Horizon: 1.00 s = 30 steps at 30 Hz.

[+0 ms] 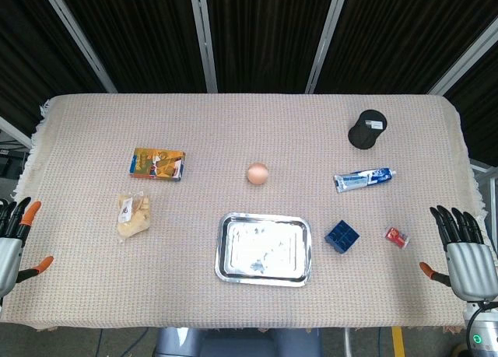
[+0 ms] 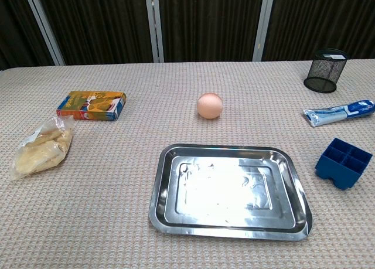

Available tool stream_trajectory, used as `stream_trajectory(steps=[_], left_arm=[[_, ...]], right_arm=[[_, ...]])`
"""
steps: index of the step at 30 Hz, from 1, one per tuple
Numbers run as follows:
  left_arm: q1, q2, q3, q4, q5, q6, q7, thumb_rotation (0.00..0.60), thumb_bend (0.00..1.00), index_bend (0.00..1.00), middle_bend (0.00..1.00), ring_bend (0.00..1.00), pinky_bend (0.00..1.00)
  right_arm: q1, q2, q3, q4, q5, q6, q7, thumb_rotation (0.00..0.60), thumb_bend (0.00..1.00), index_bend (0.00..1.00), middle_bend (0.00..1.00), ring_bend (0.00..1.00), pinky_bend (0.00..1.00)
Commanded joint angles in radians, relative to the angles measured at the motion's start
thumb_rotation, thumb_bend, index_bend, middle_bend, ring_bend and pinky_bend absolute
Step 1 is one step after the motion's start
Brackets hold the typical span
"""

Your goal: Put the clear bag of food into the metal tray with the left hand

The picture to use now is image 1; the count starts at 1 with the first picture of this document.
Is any colourful orange card box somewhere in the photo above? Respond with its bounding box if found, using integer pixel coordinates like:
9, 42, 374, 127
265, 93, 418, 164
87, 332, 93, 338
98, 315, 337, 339
128, 147, 187, 183

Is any clear bag of snacks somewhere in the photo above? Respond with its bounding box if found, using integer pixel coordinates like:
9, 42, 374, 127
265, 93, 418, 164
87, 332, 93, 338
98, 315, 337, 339
116, 192, 152, 240

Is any small red packet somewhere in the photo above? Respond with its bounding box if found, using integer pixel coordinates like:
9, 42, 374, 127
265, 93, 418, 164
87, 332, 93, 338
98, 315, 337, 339
384, 226, 411, 250

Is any blue white toothpaste tube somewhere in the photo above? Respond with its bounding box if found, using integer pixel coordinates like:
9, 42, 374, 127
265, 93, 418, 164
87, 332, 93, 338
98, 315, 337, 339
333, 166, 398, 194

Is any silver metal tray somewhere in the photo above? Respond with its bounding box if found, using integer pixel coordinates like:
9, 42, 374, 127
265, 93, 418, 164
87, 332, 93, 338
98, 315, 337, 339
214, 212, 313, 288

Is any black cylindrical container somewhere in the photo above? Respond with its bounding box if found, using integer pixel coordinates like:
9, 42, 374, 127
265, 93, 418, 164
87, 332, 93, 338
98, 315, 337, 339
347, 109, 388, 151

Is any brown egg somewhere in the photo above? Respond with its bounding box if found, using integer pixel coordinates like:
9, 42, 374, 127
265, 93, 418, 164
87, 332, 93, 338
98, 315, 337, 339
247, 162, 270, 186

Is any yellow floor tape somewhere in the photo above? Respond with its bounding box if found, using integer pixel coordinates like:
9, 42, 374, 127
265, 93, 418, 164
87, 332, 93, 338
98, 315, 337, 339
391, 325, 405, 357

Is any blue cube block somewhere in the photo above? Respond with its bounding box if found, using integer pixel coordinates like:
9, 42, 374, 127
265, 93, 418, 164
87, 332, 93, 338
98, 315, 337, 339
324, 219, 361, 255

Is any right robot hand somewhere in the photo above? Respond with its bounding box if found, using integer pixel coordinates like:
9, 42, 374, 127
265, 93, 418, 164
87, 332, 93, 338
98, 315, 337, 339
419, 205, 498, 304

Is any beige woven tablecloth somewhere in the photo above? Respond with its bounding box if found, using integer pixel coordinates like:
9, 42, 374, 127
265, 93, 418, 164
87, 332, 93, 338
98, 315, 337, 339
0, 93, 487, 331

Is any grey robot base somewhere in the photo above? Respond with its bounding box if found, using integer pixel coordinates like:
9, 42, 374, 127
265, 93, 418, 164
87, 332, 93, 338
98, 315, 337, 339
154, 327, 324, 357

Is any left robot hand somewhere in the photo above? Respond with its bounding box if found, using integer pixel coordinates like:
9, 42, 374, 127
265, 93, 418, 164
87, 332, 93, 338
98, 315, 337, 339
0, 196, 54, 299

